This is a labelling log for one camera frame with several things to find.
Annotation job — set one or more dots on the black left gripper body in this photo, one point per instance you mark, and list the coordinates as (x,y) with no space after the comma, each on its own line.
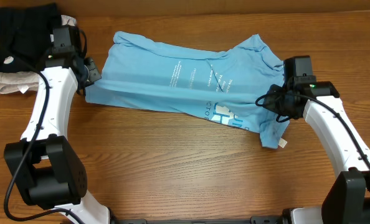
(92,73)

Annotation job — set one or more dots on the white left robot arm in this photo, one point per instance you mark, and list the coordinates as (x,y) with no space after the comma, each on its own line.
(47,175)

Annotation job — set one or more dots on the light blue t-shirt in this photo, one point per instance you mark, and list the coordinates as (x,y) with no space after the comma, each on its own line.
(222,87)

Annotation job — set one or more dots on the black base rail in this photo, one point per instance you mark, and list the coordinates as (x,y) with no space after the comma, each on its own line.
(197,221)

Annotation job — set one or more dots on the black folded garment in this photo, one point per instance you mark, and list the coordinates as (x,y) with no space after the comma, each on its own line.
(25,33)

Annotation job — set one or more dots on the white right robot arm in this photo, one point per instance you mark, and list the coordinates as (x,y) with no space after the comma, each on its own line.
(320,105)

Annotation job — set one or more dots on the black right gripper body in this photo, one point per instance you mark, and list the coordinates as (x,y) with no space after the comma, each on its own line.
(278,101)

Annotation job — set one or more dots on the beige folded garment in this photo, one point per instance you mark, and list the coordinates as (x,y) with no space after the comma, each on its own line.
(23,81)

